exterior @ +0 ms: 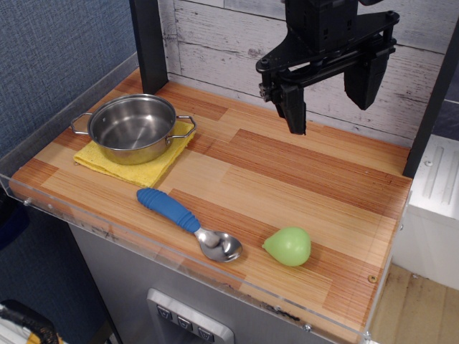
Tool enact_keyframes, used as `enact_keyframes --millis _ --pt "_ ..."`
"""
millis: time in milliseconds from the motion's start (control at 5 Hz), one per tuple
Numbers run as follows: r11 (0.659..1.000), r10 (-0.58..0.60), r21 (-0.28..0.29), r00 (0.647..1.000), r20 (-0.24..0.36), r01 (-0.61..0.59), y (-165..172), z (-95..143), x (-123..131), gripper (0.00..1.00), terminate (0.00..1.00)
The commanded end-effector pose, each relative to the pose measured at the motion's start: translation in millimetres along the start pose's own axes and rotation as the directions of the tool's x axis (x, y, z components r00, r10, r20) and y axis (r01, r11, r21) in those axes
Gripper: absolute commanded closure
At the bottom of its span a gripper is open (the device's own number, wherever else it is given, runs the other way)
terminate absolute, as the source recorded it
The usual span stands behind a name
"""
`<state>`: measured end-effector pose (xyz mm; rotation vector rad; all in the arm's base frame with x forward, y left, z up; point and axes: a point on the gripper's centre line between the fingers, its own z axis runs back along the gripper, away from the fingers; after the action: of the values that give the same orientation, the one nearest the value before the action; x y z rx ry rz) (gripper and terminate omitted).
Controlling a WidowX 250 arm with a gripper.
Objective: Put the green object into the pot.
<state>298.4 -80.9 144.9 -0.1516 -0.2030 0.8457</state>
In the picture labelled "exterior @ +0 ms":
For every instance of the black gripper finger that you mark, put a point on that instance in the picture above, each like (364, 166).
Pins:
(292, 107)
(362, 81)

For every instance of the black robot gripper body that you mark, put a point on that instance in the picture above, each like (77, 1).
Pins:
(324, 39)

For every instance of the green plastic pear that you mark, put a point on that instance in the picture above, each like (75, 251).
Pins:
(290, 246)

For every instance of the stainless steel pot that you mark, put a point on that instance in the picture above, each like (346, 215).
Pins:
(134, 129)

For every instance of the white metal block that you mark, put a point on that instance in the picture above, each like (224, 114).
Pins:
(427, 241)

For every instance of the silver toy cabinet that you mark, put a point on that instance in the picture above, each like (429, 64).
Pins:
(124, 271)

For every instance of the silver dispenser button panel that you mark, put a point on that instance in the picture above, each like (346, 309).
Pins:
(191, 321)

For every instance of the black right vertical post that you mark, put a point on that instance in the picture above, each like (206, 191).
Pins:
(437, 97)

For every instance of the black vertical post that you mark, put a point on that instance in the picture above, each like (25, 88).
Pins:
(437, 97)
(149, 44)

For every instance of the blue handled metal spoon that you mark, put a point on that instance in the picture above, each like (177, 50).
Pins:
(215, 245)

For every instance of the black left vertical post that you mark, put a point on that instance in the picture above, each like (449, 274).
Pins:
(149, 44)

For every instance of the clear acrylic guard rail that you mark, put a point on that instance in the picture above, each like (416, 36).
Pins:
(245, 174)

